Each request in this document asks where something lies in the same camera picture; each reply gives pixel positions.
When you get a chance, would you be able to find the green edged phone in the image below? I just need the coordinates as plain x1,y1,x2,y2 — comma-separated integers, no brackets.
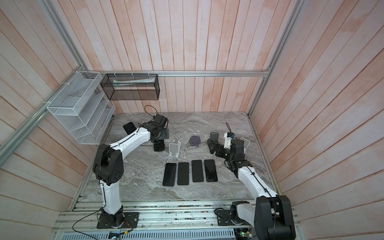
153,140,165,152

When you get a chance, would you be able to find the purple edged phone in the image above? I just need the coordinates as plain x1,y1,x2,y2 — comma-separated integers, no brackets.
204,160,218,182

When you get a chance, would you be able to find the blue edged phone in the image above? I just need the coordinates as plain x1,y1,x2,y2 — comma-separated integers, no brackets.
163,163,177,187

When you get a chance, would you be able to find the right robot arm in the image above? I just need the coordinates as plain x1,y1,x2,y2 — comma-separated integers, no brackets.
207,138,296,240

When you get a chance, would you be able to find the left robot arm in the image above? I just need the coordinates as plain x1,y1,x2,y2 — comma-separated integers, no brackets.
93,125,169,228

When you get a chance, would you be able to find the dark round phone stand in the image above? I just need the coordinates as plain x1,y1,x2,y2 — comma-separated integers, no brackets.
207,132,219,145

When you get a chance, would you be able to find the white stand middle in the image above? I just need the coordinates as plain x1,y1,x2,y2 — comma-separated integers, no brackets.
169,141,181,158

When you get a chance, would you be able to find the dark stand under blue phone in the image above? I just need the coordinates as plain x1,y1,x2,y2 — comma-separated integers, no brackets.
189,136,201,147

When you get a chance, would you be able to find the white folding phone stand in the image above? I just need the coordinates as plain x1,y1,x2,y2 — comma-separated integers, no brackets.
240,138,251,153

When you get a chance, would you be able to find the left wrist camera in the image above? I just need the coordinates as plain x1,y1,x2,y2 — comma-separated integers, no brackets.
153,114,168,129

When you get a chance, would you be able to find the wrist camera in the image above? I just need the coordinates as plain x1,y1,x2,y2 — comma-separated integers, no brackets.
224,132,236,149
153,114,168,129

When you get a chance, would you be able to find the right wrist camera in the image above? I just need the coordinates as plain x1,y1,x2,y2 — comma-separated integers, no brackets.
224,132,236,149

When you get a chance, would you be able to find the black wire mesh basket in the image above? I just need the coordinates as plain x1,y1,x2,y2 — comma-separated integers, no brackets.
101,73,161,101

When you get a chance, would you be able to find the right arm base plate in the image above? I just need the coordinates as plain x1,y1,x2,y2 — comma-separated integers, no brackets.
214,208,236,226

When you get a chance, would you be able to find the white wire mesh shelf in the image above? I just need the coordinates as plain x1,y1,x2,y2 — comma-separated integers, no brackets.
47,72,116,145

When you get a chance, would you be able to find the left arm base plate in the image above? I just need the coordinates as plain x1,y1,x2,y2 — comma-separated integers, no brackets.
97,212,139,229

